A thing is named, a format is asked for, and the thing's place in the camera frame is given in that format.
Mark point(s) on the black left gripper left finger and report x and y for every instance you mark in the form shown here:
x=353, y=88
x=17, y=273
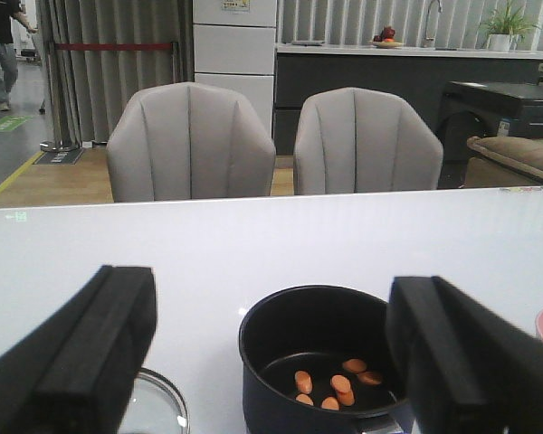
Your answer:
x=75, y=372

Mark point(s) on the dark kitchen counter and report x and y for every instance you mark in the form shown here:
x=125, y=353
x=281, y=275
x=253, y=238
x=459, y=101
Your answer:
x=417, y=75

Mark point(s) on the fruit plate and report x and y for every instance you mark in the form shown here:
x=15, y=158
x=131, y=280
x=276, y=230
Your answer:
x=386, y=39

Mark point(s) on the right grey upholstered chair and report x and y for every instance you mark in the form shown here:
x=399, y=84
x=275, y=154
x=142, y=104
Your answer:
x=354, y=140

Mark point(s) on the red barrier belt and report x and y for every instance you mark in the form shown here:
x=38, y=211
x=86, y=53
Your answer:
x=114, y=47

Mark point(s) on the white refrigerator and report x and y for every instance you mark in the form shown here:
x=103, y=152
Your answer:
x=234, y=48

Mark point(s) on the beige cushion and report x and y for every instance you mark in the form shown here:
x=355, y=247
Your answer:
x=504, y=162

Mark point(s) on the walking person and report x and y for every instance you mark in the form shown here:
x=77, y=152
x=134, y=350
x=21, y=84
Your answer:
x=9, y=10

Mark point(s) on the orange ham slices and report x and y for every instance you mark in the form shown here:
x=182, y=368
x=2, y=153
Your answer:
x=340, y=385

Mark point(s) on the dark blue saucepan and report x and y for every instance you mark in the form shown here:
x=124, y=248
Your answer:
x=316, y=328

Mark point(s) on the glass lid blue knob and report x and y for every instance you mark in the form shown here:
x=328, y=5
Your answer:
x=155, y=406

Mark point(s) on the left grey upholstered chair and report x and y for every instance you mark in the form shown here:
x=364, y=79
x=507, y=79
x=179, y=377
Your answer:
x=188, y=141

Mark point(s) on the chrome faucet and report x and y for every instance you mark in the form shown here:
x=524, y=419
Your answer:
x=433, y=11

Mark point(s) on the dark appliance cabinet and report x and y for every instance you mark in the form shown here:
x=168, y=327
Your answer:
x=487, y=109

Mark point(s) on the potted green plant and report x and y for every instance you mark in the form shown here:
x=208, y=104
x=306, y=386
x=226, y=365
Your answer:
x=507, y=25

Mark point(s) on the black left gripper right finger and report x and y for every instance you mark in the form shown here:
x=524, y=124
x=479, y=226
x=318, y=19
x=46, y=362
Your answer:
x=464, y=369

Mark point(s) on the grey upholstered chair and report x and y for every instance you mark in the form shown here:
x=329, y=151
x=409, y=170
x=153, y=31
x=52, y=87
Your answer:
x=188, y=141
x=354, y=140

